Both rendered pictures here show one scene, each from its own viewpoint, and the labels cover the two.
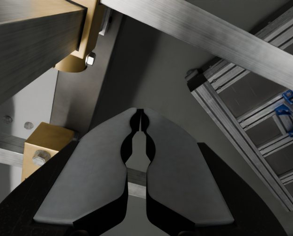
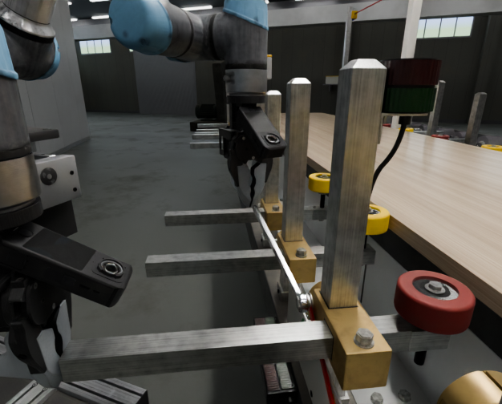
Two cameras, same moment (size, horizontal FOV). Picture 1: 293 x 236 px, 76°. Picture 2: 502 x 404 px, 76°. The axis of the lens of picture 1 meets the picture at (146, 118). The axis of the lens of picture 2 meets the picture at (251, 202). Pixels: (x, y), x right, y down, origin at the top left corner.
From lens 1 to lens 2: 0.56 m
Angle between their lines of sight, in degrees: 44
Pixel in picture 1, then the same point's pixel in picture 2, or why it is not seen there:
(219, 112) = (91, 384)
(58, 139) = (272, 220)
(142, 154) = (172, 316)
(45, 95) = not seen: hidden behind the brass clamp
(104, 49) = (273, 283)
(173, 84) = not seen: outside the picture
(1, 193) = not seen: hidden behind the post
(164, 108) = (164, 381)
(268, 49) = (196, 259)
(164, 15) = (254, 252)
